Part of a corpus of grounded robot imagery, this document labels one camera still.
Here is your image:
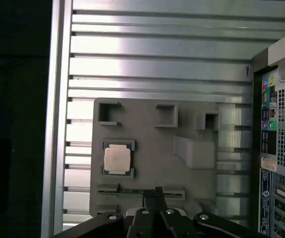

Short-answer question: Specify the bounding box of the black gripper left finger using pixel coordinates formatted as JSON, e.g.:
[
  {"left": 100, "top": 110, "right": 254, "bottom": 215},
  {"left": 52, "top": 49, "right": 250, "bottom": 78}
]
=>
[{"left": 53, "top": 189, "right": 158, "bottom": 238}]

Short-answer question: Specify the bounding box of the green RAM stick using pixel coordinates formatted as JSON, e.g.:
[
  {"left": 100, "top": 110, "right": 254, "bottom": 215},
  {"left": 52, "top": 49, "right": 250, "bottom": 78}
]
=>
[{"left": 99, "top": 188, "right": 183, "bottom": 196}]

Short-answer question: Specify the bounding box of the grey parts rack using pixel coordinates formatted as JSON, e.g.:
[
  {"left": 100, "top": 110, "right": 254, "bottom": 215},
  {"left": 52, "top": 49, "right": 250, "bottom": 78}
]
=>
[{"left": 89, "top": 97, "right": 222, "bottom": 219}]

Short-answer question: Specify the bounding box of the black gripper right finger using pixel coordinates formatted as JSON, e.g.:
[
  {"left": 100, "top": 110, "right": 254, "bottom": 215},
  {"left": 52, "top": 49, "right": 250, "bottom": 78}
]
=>
[{"left": 153, "top": 187, "right": 269, "bottom": 238}]

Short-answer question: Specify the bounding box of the silver CPU chip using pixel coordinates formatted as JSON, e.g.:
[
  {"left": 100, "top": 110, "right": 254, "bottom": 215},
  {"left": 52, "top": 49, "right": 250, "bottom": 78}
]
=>
[{"left": 103, "top": 142, "right": 135, "bottom": 176}]

